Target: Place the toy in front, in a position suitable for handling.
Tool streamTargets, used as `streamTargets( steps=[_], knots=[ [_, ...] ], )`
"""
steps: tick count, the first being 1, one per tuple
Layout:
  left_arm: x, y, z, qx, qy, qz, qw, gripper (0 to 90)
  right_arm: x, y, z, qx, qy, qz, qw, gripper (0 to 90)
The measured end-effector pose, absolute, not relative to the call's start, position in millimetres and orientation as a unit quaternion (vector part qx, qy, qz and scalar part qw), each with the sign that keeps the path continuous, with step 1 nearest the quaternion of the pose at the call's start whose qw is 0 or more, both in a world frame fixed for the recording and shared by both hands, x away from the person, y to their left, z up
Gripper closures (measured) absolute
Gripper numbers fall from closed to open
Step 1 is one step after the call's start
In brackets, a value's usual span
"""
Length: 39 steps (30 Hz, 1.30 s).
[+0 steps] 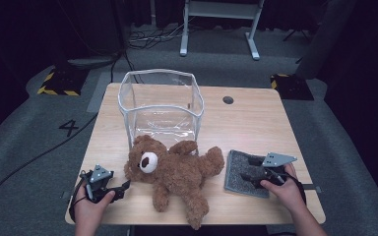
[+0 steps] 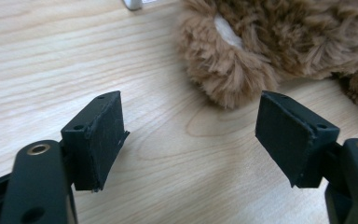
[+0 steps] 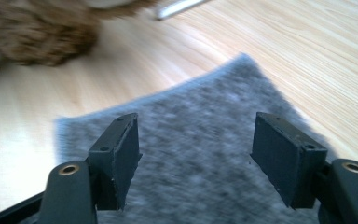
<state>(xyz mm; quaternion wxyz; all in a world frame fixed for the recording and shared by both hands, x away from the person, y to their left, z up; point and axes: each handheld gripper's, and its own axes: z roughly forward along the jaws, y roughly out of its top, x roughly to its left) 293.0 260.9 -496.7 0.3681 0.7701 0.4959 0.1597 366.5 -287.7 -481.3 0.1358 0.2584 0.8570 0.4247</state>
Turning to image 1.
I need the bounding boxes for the person's right hand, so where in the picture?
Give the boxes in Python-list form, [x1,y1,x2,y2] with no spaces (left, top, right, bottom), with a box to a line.
[259,162,305,214]

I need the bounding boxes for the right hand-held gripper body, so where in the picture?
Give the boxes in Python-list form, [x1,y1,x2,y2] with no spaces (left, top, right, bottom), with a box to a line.
[250,151,299,189]

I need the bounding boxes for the long black floor cable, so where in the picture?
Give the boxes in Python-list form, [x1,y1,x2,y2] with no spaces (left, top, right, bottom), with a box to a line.
[0,112,99,216]

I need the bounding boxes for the person's left hand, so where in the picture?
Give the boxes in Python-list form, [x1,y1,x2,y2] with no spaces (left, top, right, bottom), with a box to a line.
[74,181,116,228]

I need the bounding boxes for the black tripod legs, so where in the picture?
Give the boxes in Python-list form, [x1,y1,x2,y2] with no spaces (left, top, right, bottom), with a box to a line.
[281,29,312,43]

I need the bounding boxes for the brown teddy bear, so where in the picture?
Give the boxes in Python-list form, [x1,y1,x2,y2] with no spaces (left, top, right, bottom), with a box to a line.
[123,134,226,231]

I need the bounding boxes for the tangled cable bundle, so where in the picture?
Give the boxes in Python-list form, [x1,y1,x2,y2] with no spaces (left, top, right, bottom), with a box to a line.
[127,23,195,51]

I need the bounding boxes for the grey towel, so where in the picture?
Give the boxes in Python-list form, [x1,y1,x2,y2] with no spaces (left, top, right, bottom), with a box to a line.
[222,148,278,200]

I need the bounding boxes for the dark grey column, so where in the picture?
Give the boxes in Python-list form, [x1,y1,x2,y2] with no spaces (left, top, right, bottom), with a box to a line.
[294,0,358,81]

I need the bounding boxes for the black left gripper strap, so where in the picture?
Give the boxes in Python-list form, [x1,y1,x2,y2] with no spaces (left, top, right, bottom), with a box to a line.
[68,169,90,224]

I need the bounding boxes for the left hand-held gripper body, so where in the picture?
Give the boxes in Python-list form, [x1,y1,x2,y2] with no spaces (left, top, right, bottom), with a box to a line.
[79,164,126,205]

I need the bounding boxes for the white metal desk frame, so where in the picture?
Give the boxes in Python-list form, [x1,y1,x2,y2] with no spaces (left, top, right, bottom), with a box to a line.
[179,0,267,62]

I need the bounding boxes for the black right gripper strap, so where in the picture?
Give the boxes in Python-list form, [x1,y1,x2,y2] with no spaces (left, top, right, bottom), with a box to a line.
[283,171,308,206]

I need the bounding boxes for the grey flat stand base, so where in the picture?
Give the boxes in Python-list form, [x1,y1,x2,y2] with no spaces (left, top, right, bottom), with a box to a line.
[66,54,123,71]

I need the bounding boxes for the black yellow striped base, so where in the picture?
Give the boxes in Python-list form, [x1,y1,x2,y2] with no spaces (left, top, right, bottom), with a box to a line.
[35,64,91,97]
[270,73,315,101]

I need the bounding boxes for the clear plastic storage box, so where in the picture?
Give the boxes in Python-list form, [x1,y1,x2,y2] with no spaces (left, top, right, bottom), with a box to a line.
[117,68,206,155]

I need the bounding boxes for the black gripper strap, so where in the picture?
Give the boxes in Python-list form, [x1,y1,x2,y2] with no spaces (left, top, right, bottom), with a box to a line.
[68,169,90,224]
[283,171,308,206]

